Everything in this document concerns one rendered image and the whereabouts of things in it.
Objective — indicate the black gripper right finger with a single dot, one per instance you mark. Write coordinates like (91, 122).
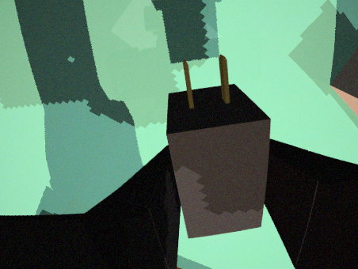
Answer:
(313, 202)

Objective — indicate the black two-prong plug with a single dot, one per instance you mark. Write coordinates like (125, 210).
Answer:
(219, 145)

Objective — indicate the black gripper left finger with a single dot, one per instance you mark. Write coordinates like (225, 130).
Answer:
(136, 227)

